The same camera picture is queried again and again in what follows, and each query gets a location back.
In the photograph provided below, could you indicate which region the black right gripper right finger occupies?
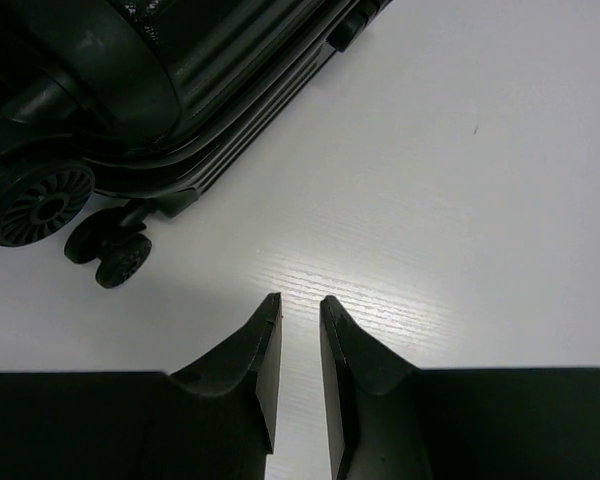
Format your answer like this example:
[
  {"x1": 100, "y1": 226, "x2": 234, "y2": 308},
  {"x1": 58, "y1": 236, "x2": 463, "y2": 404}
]
[{"x1": 320, "y1": 296, "x2": 600, "y2": 479}]

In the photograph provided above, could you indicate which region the black suitcase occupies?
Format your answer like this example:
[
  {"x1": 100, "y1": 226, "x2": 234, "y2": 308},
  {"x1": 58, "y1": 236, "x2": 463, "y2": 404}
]
[{"x1": 0, "y1": 1, "x2": 385, "y2": 289}]

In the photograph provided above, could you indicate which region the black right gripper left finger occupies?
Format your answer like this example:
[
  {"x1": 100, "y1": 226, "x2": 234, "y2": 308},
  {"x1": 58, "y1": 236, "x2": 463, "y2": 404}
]
[{"x1": 0, "y1": 293, "x2": 282, "y2": 479}]

